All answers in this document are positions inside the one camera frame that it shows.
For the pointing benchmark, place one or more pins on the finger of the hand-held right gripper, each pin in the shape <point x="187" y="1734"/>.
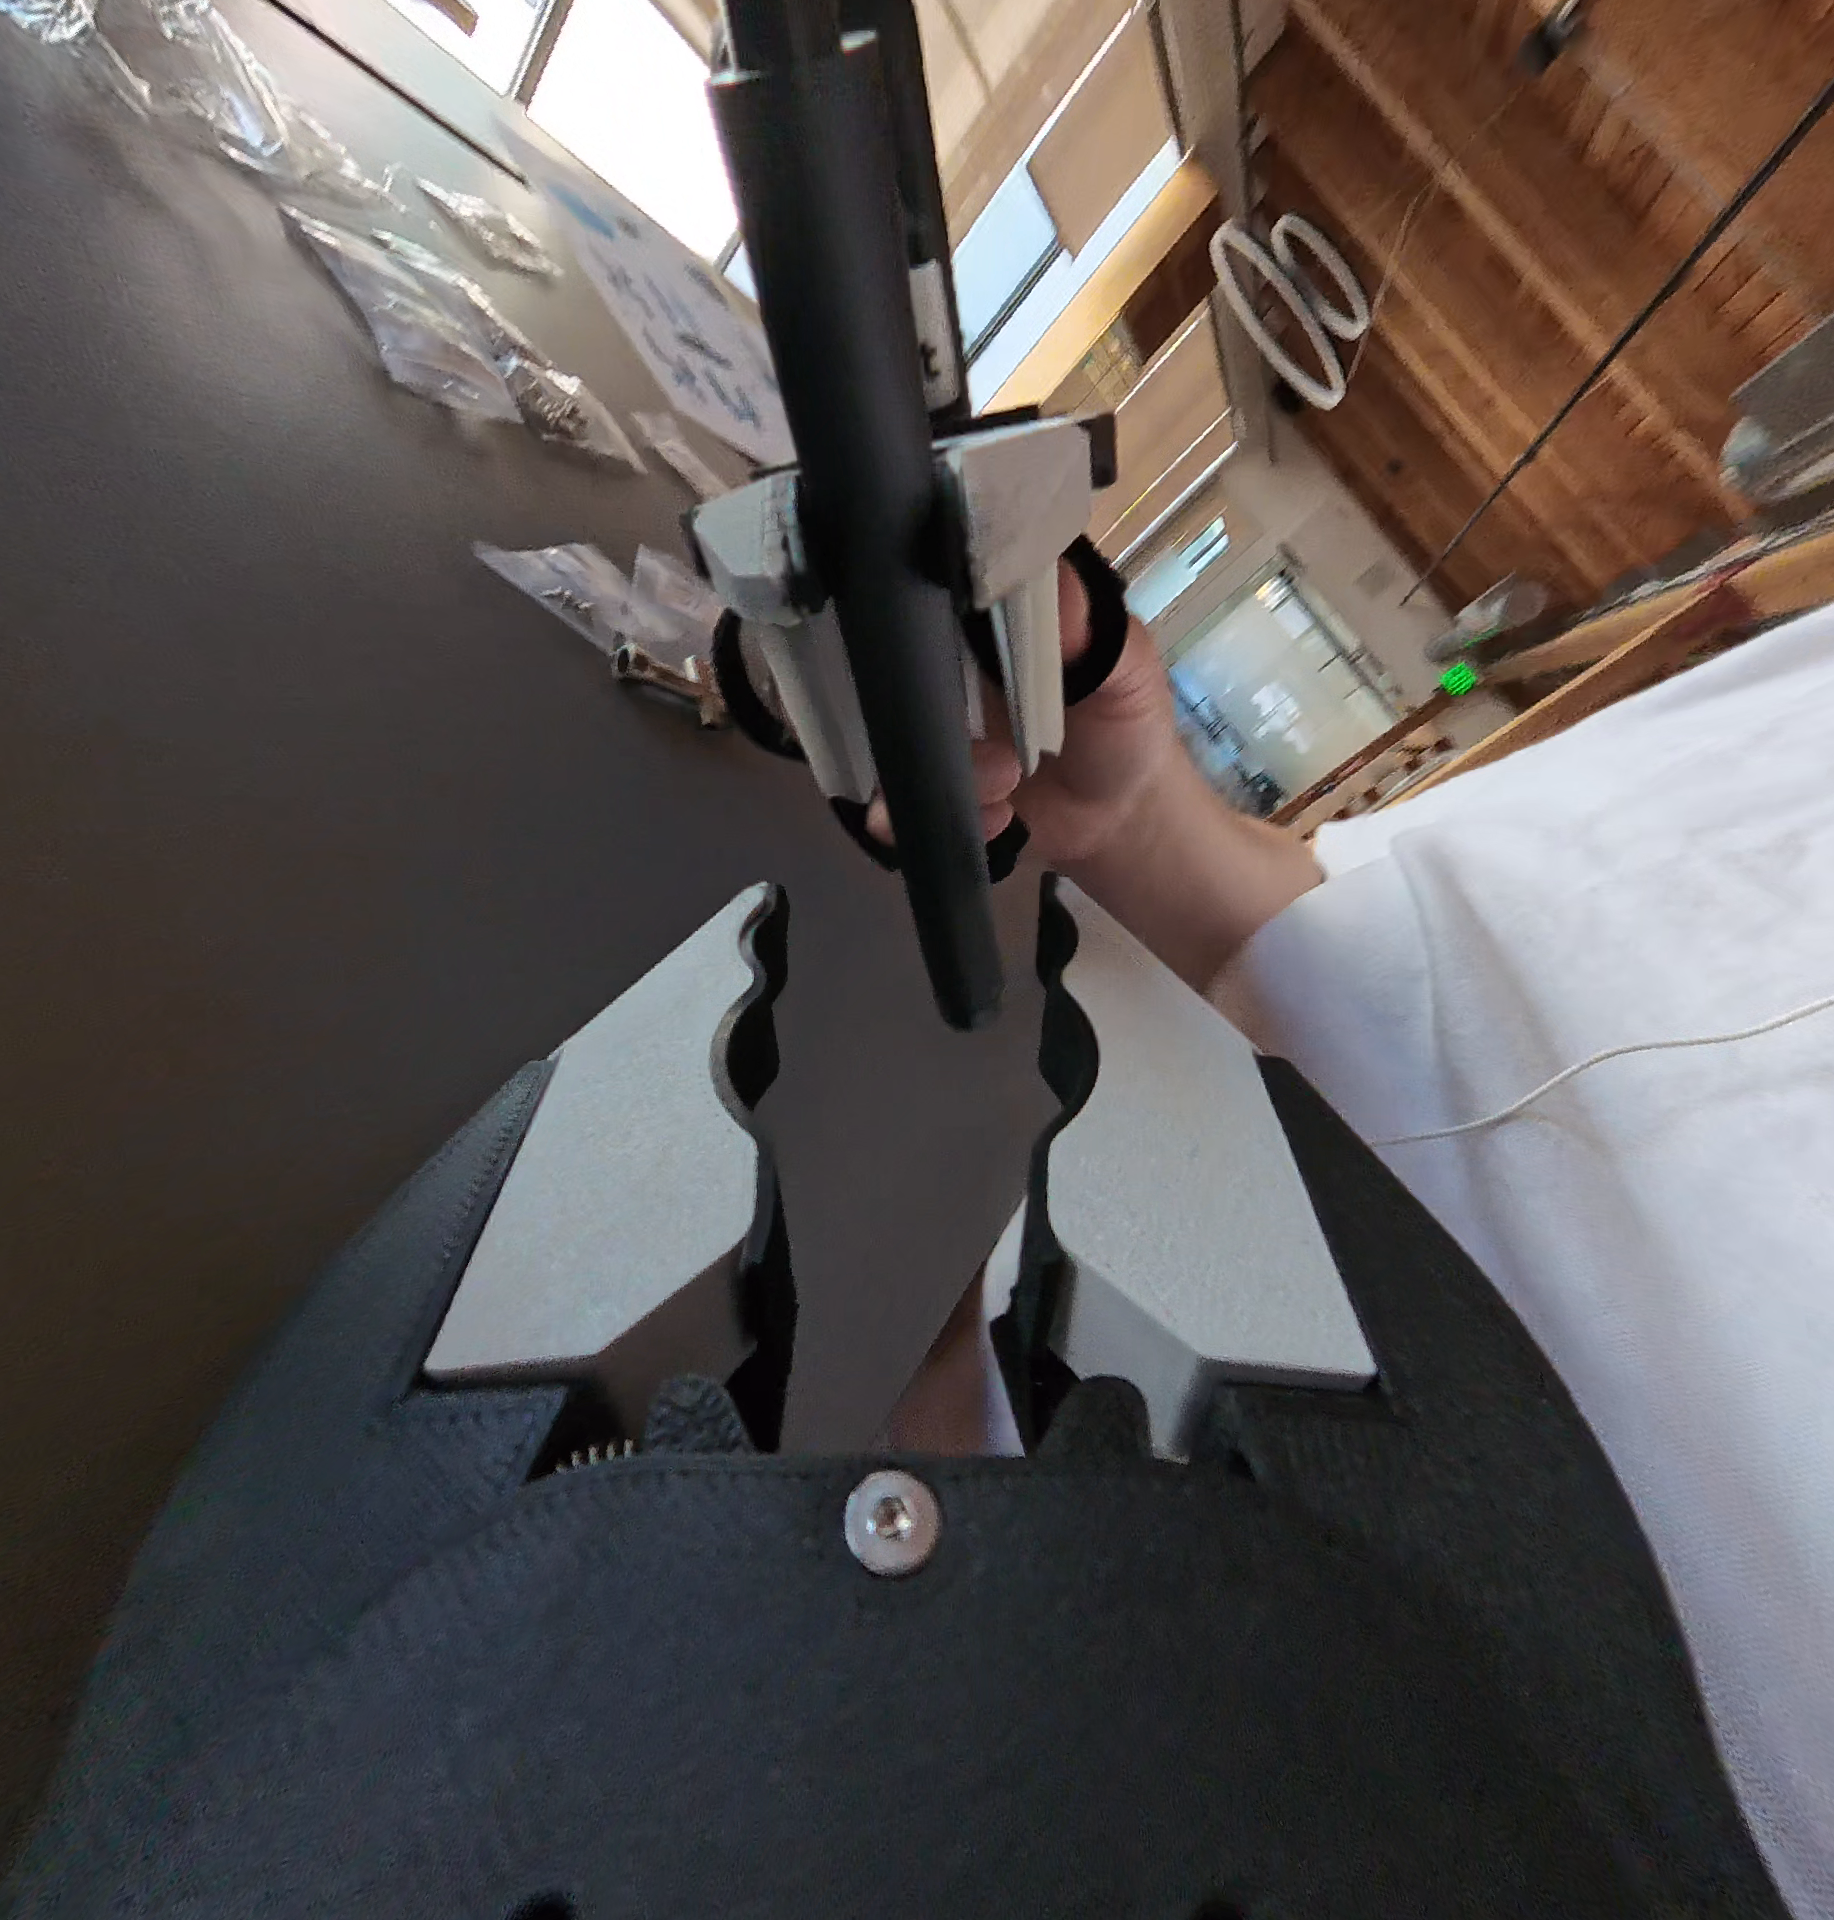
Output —
<point x="744" y="539"/>
<point x="1021" y="496"/>

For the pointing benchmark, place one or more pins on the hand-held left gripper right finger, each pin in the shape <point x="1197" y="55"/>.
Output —
<point x="1203" y="1202"/>

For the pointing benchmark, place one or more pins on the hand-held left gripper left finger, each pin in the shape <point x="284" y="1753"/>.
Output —
<point x="620" y="1202"/>

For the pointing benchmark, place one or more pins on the black screwdriver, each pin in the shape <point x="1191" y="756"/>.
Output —
<point x="886" y="675"/>

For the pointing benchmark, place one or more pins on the person's right forearm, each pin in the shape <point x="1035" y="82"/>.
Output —
<point x="1256" y="913"/>

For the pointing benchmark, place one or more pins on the dark desk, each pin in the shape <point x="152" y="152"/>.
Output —
<point x="257" y="748"/>

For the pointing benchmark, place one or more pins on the person's right hand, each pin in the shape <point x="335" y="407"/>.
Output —
<point x="1128" y="781"/>

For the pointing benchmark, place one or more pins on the clear bag with white label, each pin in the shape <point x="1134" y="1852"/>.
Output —
<point x="676" y="594"/>

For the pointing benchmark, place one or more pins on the metal cross wrench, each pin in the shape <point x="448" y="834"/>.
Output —
<point x="662" y="678"/>

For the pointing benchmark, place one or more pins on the clear bag of screws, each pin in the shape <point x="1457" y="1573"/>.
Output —
<point x="555" y="581"/>

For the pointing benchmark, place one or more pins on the white printed paper sheet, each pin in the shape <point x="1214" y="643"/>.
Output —
<point x="677" y="316"/>

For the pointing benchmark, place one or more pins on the bright window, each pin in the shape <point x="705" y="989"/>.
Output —
<point x="631" y="103"/>

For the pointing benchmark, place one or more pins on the crumpled clear plastic bag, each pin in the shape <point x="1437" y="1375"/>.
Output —
<point x="198" y="77"/>

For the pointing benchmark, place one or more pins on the grey metal duct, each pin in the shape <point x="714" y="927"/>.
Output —
<point x="1811" y="407"/>

